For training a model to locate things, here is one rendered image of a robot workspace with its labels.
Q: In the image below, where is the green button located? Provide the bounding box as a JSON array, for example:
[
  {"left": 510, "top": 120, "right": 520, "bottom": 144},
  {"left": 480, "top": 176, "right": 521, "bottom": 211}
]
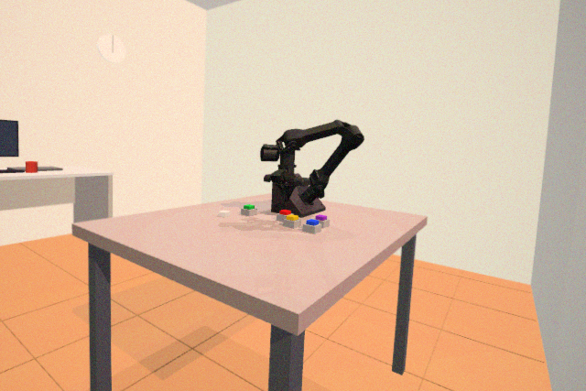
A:
[{"left": 241, "top": 204, "right": 257, "bottom": 216}]

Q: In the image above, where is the red button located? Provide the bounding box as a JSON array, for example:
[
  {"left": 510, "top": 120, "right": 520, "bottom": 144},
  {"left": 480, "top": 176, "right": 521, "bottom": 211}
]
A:
[{"left": 277, "top": 210, "right": 294, "bottom": 222}]

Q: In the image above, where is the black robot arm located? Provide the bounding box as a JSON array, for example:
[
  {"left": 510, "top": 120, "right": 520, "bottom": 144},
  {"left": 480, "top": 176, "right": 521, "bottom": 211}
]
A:
[{"left": 260, "top": 120, "right": 364, "bottom": 205}]

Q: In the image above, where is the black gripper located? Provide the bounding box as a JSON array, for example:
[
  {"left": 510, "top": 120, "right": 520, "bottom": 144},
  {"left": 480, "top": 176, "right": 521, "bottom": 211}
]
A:
[{"left": 264, "top": 162, "right": 310, "bottom": 202}]

